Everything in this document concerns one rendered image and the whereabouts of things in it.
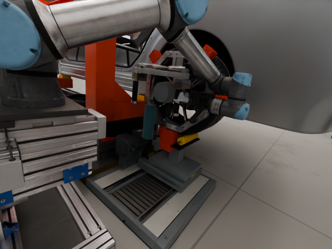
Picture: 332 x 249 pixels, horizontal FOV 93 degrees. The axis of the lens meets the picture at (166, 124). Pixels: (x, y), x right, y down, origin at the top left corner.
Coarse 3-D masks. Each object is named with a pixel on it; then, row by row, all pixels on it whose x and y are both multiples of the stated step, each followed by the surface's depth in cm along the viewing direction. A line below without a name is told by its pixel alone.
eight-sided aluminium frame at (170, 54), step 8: (168, 56) 109; (176, 56) 105; (160, 64) 114; (152, 80) 126; (152, 88) 128; (152, 96) 129; (208, 112) 102; (160, 120) 123; (200, 120) 102; (176, 128) 114; (184, 128) 110
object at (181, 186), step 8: (152, 152) 164; (144, 160) 152; (144, 168) 146; (152, 168) 139; (160, 168) 141; (200, 168) 151; (160, 176) 135; (168, 176) 130; (192, 176) 134; (168, 184) 131; (176, 184) 125; (184, 184) 124
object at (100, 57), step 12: (96, 48) 108; (108, 48) 114; (96, 60) 110; (108, 60) 117; (96, 72) 112; (108, 72) 119; (96, 84) 115; (108, 84) 122; (96, 96) 117; (108, 96) 125; (96, 108) 120; (108, 108) 128; (108, 120) 132
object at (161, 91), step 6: (156, 84) 101; (162, 84) 98; (168, 84) 98; (156, 90) 102; (162, 90) 99; (168, 90) 96; (174, 90) 100; (156, 96) 102; (162, 96) 100; (168, 96) 98; (174, 96) 102; (168, 102) 105
